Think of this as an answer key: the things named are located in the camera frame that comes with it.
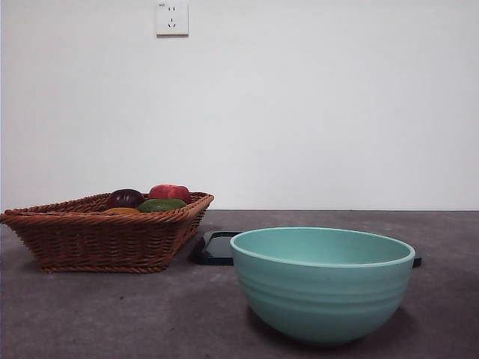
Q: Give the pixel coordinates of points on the red apple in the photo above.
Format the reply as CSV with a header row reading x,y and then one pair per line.
x,y
169,191

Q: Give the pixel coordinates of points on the brown wicker basket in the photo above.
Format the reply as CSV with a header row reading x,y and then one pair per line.
x,y
97,239

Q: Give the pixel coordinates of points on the white wall power socket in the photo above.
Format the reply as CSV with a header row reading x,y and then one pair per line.
x,y
172,18

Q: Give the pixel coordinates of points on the teal ribbed bowl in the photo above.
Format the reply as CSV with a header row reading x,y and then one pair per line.
x,y
322,299

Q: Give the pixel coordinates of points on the green lime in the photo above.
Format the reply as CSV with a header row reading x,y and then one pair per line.
x,y
161,205

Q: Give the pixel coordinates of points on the dark rectangular tray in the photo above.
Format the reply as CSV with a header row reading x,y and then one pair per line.
x,y
213,250

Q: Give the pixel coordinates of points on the dark purple plum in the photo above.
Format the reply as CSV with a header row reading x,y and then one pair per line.
x,y
125,198

